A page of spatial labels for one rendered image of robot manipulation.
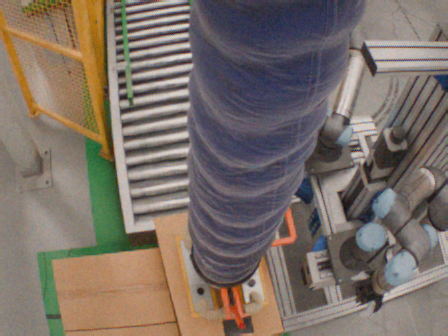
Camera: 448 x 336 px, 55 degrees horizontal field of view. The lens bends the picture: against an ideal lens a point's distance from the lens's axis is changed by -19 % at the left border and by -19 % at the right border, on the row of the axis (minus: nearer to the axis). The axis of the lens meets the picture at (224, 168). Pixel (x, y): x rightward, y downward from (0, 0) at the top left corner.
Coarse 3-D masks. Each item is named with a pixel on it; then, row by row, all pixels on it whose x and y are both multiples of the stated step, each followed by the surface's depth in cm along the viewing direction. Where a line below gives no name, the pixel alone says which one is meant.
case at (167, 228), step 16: (160, 224) 206; (176, 224) 206; (160, 240) 203; (176, 256) 200; (176, 272) 197; (176, 288) 194; (272, 288) 196; (176, 304) 191; (272, 304) 193; (192, 320) 188; (208, 320) 188; (256, 320) 189; (272, 320) 190
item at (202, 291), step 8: (176, 240) 190; (184, 248) 188; (184, 256) 187; (184, 264) 186; (184, 272) 184; (184, 280) 183; (192, 288) 181; (200, 288) 179; (208, 288) 182; (192, 296) 180; (200, 296) 180; (208, 296) 180; (192, 304) 179; (208, 304) 179; (216, 304) 180; (192, 312) 177
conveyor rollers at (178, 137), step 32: (128, 0) 316; (160, 32) 305; (160, 64) 293; (192, 64) 291; (160, 96) 280; (128, 128) 270; (160, 128) 273; (128, 160) 261; (160, 160) 265; (160, 192) 257
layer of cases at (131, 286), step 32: (96, 256) 237; (128, 256) 239; (160, 256) 240; (64, 288) 228; (96, 288) 230; (128, 288) 231; (160, 288) 233; (64, 320) 220; (96, 320) 222; (128, 320) 224; (160, 320) 225
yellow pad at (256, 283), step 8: (248, 280) 184; (256, 280) 184; (240, 288) 183; (248, 288) 182; (256, 288) 183; (264, 288) 183; (240, 296) 182; (248, 296) 181; (264, 296) 182; (264, 304) 180
